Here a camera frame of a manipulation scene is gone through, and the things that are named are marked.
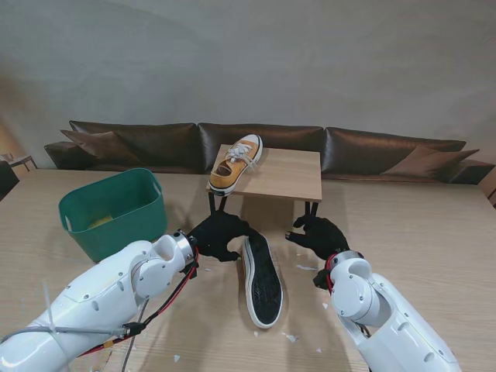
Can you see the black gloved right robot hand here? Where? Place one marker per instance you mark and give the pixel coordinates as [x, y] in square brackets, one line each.
[325, 238]

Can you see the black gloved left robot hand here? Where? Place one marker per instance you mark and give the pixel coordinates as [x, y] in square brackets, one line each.
[217, 232]

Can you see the yellow canvas sneaker white laces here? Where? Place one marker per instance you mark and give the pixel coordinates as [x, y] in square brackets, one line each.
[263, 286]
[228, 178]

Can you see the wooden brush pale bristles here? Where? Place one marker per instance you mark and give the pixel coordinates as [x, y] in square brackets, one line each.
[101, 221]

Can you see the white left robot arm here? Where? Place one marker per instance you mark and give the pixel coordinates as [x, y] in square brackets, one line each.
[100, 298]

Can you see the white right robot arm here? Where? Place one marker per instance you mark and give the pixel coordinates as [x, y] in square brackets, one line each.
[372, 306]

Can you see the small wooden table black legs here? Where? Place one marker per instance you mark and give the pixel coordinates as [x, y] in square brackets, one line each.
[286, 174]

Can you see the green plastic basket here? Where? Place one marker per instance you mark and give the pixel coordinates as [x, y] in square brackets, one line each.
[116, 236]

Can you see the dark brown leather sofa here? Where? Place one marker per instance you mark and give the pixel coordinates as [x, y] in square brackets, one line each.
[294, 135]

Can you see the brown leather cushion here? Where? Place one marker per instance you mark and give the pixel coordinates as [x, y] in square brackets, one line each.
[97, 145]
[426, 160]

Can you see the small wooden side table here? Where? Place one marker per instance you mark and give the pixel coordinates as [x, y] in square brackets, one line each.
[21, 159]

